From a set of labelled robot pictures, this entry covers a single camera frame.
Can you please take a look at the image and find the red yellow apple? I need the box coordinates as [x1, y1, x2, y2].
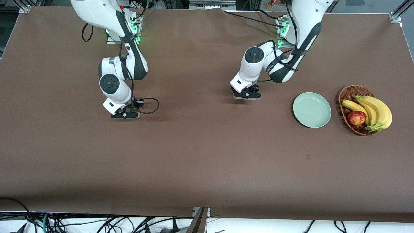
[347, 110, 367, 126]

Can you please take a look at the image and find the brown wicker basket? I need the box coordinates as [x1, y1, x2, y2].
[338, 85, 385, 136]

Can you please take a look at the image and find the short black table cable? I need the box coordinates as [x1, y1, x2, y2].
[256, 9, 284, 20]

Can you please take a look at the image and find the brown table cover sheet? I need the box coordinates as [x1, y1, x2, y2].
[0, 6, 414, 223]

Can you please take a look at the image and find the grey metal rail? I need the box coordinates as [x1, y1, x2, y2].
[189, 0, 237, 10]

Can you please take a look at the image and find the aluminium frame post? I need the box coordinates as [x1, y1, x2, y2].
[186, 207, 211, 233]

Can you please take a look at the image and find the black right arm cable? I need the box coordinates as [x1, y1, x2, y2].
[81, 22, 160, 114]

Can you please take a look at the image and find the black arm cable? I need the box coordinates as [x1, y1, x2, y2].
[81, 22, 160, 114]
[258, 0, 300, 82]

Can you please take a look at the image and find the light green round plate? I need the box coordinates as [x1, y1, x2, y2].
[293, 92, 332, 128]

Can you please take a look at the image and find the yellow banana bunch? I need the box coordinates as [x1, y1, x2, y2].
[342, 95, 393, 133]

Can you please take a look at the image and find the long black table cable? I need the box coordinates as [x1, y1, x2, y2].
[223, 10, 287, 29]

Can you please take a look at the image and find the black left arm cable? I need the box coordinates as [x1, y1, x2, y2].
[258, 0, 300, 82]

